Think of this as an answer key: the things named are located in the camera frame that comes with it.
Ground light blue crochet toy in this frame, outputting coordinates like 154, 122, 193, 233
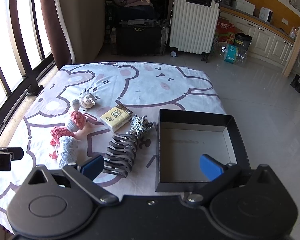
49, 136, 79, 168

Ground grey white rope toy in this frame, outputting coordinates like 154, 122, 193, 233
126, 114, 153, 139

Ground beige curtain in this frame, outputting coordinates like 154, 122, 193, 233
52, 0, 108, 64

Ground wooden bar counter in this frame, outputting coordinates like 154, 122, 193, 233
282, 26, 300, 78

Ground bear printed blanket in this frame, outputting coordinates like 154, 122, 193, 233
0, 61, 227, 230

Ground yellow tissue pack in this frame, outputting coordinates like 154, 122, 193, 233
100, 104, 133, 133

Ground pink crochet bunny doll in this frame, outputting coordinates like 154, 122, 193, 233
50, 99, 98, 147

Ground white kitchen cabinets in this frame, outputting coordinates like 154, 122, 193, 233
220, 11, 300, 78

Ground red green cardboard box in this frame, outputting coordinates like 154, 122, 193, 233
214, 17, 237, 45

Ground black window railing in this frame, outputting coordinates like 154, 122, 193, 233
0, 0, 55, 140

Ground black trash bin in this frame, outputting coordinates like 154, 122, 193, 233
234, 32, 253, 53

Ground brown curtain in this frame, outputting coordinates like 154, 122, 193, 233
39, 0, 77, 70

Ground black cardboard box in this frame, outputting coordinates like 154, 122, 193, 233
155, 109, 252, 193

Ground beige crochet toy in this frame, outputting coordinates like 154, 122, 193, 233
79, 89, 102, 110

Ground dark blue bag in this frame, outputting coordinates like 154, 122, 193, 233
119, 4, 160, 22

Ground small white appliance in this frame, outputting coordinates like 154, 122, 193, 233
259, 7, 274, 24

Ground black trunk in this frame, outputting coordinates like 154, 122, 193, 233
116, 19, 170, 55

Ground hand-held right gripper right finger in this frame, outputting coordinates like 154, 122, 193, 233
186, 154, 278, 206

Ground grey hair claw clip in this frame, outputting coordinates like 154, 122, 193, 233
102, 134, 138, 179

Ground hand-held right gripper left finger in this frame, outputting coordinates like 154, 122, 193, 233
25, 154, 119, 206

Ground white ribbed suitcase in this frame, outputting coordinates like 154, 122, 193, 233
169, 0, 221, 57

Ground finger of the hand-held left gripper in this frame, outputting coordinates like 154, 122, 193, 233
0, 147, 24, 161

